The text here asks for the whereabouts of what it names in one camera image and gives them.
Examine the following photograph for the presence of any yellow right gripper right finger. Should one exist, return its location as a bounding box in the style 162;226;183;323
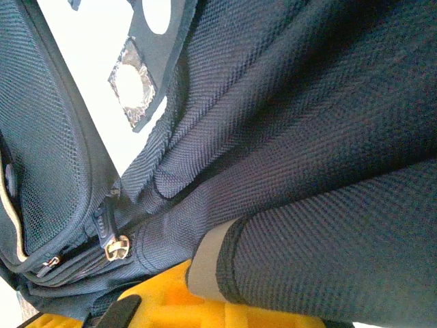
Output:
225;303;325;328

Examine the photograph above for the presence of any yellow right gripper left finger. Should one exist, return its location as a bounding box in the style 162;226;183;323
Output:
22;259;226;328

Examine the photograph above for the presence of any navy blue backpack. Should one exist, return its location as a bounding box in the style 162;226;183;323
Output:
0;0;437;328

